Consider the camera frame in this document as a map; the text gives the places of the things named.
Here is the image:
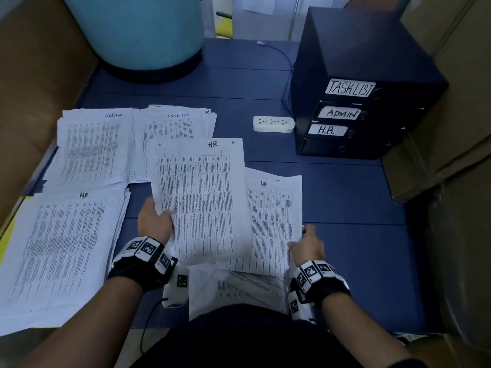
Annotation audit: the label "person's left hand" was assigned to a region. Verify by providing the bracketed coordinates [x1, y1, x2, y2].
[137, 197, 175, 246]

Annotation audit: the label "person's right hand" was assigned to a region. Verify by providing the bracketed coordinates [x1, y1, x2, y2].
[287, 223, 326, 267]

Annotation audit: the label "printed paper sheet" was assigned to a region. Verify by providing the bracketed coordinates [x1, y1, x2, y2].
[229, 168, 305, 278]
[146, 137, 255, 267]

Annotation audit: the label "neat stack of printed papers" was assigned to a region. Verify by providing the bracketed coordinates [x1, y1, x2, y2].
[42, 108, 138, 192]
[0, 188, 131, 338]
[126, 105, 218, 185]

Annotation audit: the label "yellow folder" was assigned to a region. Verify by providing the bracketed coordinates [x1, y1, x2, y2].
[0, 197, 35, 261]

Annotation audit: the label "person's right forearm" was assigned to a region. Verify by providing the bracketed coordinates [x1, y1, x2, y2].
[321, 298, 415, 368]

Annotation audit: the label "person's left forearm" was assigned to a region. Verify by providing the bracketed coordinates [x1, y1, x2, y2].
[19, 275, 147, 368]

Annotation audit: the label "person's dark trousers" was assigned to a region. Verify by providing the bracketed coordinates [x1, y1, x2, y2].
[130, 303, 431, 368]

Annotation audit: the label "black marker wristband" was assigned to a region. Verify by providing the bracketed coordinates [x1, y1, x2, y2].
[107, 235, 179, 292]
[290, 260, 351, 304]

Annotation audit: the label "white power strip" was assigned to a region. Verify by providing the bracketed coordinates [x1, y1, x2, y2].
[253, 116, 296, 134]

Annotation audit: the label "teal cylindrical barrel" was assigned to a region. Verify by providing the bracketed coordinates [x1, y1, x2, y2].
[61, 0, 207, 83]

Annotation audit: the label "yellow plastic item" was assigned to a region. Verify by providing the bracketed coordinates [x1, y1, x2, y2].
[215, 13, 233, 38]

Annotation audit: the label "brown cardboard box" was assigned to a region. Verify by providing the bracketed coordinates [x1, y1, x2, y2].
[381, 0, 491, 204]

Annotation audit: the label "white partition panel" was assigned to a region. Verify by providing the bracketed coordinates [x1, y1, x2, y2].
[201, 0, 346, 41]

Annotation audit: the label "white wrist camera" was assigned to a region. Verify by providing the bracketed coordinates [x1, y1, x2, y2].
[163, 264, 191, 307]
[286, 286, 317, 325]

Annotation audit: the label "black camera cable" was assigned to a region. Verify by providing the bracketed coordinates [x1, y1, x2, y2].
[140, 298, 170, 355]

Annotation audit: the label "thin power cable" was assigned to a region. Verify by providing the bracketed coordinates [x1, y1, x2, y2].
[255, 40, 296, 112]

